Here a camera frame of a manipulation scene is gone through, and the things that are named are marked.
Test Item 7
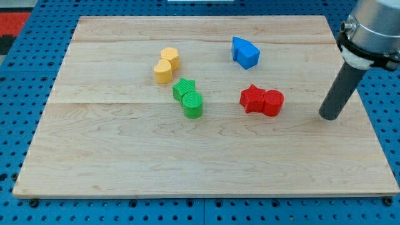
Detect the yellow heart block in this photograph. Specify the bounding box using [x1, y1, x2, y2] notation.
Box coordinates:
[153, 59, 173, 84]

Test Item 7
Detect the red star block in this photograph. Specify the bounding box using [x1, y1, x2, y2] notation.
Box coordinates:
[239, 84, 266, 114]

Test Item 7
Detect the blue triangle block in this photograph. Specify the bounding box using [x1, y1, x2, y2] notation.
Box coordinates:
[231, 36, 250, 61]

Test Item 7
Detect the red and black mat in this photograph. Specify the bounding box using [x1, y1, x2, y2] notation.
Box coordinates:
[1, 7, 33, 55]

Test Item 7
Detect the yellow hexagon block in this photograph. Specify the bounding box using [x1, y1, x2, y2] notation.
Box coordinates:
[161, 47, 180, 71]

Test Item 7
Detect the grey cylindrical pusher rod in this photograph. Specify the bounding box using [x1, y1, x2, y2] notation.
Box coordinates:
[319, 62, 366, 121]

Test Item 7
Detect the red cylinder block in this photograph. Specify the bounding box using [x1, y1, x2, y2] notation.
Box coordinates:
[262, 89, 284, 117]

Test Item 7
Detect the blue cube block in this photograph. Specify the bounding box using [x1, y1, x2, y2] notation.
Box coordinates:
[236, 43, 260, 69]

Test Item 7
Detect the green star block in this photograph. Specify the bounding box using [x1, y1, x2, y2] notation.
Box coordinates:
[172, 77, 196, 104]

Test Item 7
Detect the light wooden board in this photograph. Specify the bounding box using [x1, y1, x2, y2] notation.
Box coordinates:
[13, 16, 399, 199]

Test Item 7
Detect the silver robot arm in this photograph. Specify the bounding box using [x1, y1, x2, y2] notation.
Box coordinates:
[337, 0, 399, 71]

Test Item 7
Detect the green cylinder block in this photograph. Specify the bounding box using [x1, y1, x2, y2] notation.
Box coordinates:
[182, 92, 203, 119]

